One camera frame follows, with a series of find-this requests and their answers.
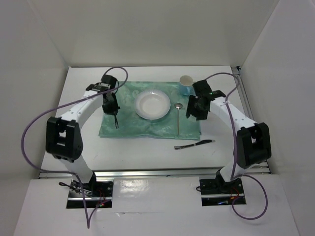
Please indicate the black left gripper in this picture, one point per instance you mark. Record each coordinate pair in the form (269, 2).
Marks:
(113, 108)

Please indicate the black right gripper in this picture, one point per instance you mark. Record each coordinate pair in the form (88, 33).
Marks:
(192, 101)

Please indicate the silver metal fork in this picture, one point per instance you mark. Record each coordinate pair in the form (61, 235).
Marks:
(116, 122)

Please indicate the silver metal spoon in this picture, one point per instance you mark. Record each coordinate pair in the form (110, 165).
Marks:
(178, 106)

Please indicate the green damask cloth placemat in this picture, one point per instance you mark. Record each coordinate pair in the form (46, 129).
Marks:
(132, 125)

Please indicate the light blue mug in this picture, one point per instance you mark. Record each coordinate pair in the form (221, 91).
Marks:
(185, 85)

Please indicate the black handled knife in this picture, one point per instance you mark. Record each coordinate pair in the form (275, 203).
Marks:
(193, 145)

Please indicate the white plate blue rim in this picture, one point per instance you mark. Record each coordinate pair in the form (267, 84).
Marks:
(152, 104)

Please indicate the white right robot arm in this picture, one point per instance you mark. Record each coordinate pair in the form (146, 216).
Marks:
(251, 139)

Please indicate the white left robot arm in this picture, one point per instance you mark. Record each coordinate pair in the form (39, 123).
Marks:
(63, 134)

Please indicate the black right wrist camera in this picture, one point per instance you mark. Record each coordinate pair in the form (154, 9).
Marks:
(201, 88)

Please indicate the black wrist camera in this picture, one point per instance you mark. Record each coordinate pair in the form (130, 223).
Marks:
(110, 80)
(201, 88)

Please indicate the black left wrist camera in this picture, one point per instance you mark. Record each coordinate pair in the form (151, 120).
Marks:
(110, 80)

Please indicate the aluminium frame rail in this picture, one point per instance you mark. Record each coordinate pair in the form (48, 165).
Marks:
(144, 156)

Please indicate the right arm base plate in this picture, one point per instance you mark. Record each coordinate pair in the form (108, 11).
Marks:
(214, 195)

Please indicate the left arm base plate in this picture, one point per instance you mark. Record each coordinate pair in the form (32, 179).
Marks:
(101, 195)

